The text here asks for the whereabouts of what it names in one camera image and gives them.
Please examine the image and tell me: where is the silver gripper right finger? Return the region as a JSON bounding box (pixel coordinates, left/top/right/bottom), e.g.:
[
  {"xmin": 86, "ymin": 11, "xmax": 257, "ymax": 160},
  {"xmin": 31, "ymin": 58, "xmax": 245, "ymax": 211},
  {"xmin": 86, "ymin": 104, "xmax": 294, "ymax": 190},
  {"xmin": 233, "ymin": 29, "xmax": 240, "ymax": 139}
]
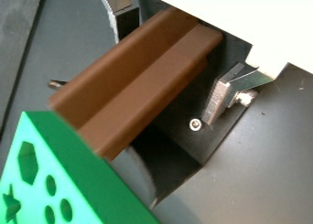
[{"xmin": 202, "ymin": 62, "xmax": 273, "ymax": 125}]

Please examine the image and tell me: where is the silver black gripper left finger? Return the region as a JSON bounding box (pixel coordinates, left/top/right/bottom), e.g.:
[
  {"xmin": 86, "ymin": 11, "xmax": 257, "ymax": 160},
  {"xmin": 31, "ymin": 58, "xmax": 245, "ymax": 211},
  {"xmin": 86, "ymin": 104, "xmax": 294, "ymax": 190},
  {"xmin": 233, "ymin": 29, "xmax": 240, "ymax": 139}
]
[{"xmin": 102, "ymin": 0, "xmax": 139, "ymax": 43}]

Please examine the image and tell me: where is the black curved fixture stand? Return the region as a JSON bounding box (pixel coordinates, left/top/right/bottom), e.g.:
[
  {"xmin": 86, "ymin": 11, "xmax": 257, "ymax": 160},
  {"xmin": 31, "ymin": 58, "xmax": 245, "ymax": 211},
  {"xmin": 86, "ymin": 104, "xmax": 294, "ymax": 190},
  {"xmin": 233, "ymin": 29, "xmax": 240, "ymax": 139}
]
[{"xmin": 106, "ymin": 19, "xmax": 245, "ymax": 205}]

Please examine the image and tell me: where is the green shape sorter base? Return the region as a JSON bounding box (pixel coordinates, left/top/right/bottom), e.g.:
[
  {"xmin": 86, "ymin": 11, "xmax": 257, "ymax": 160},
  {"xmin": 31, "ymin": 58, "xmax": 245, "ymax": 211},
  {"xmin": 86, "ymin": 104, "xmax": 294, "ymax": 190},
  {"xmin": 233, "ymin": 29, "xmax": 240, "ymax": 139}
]
[{"xmin": 0, "ymin": 112, "xmax": 161, "ymax": 224}]

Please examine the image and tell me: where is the brown star prism block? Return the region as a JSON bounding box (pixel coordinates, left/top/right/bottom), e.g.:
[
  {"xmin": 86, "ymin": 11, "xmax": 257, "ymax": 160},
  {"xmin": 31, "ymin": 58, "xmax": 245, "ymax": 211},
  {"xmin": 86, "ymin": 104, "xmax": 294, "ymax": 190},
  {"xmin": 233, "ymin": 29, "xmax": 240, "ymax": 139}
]
[{"xmin": 50, "ymin": 7, "xmax": 222, "ymax": 159}]

